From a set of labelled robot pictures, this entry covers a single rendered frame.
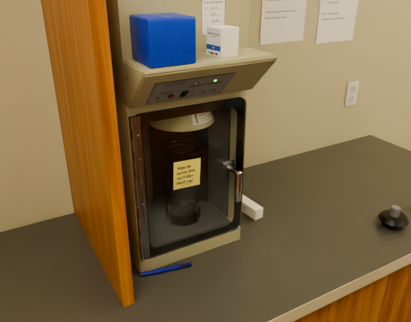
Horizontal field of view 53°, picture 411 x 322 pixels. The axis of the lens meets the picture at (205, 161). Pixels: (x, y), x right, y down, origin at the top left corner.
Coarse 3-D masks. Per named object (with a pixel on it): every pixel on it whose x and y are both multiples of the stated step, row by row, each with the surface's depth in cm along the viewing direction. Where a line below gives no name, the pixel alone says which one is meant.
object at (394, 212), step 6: (384, 210) 133; (390, 210) 133; (396, 210) 128; (378, 216) 132; (384, 216) 130; (390, 216) 130; (396, 216) 129; (402, 216) 130; (384, 222) 129; (390, 222) 128; (396, 222) 127; (402, 222) 127; (408, 222) 128; (390, 228) 129; (396, 228) 128; (402, 228) 129
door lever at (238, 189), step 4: (228, 164) 110; (232, 164) 110; (228, 168) 110; (232, 168) 109; (236, 172) 106; (240, 172) 106; (236, 176) 107; (240, 176) 106; (236, 180) 107; (240, 180) 107; (236, 184) 108; (240, 184) 108; (236, 188) 108; (240, 188) 108; (236, 192) 109; (240, 192) 109; (236, 196) 109; (240, 196) 109; (236, 200) 110; (240, 200) 110
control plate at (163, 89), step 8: (176, 80) 84; (184, 80) 85; (192, 80) 86; (200, 80) 88; (208, 80) 89; (224, 80) 92; (160, 88) 84; (168, 88) 86; (176, 88) 87; (184, 88) 88; (192, 88) 90; (200, 88) 91; (208, 88) 93; (216, 88) 94; (152, 96) 87; (160, 96) 88; (176, 96) 91; (184, 96) 92; (192, 96) 94
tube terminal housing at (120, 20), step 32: (128, 0) 82; (160, 0) 86; (192, 0) 89; (128, 32) 85; (224, 96) 102; (128, 128) 93; (128, 160) 98; (128, 192) 104; (128, 224) 110; (160, 256) 112
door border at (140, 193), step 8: (136, 120) 92; (136, 128) 92; (136, 136) 93; (136, 144) 94; (136, 152) 95; (136, 160) 96; (136, 168) 96; (136, 176) 97; (144, 184) 99; (136, 192) 98; (144, 192) 100; (136, 200) 99; (144, 200) 101; (144, 208) 102; (144, 216) 103; (144, 224) 103; (144, 232) 104; (144, 240) 105; (144, 248) 106; (144, 256) 107
